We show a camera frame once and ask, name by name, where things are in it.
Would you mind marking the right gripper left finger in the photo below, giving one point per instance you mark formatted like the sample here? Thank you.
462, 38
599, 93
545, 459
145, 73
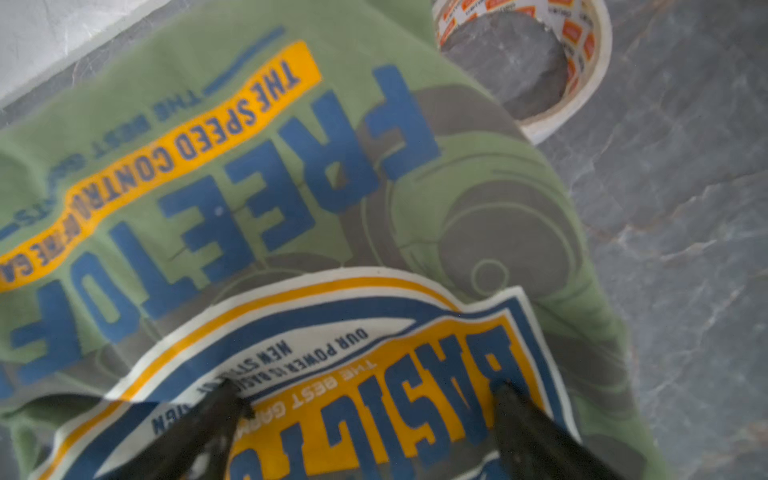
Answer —
197, 446

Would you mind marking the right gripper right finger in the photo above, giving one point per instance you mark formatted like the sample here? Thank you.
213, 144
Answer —
532, 446

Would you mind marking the green tank top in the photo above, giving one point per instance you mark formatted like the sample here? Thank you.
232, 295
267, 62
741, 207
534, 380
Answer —
307, 202

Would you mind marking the roll of masking tape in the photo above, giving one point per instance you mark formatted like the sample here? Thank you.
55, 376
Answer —
584, 30

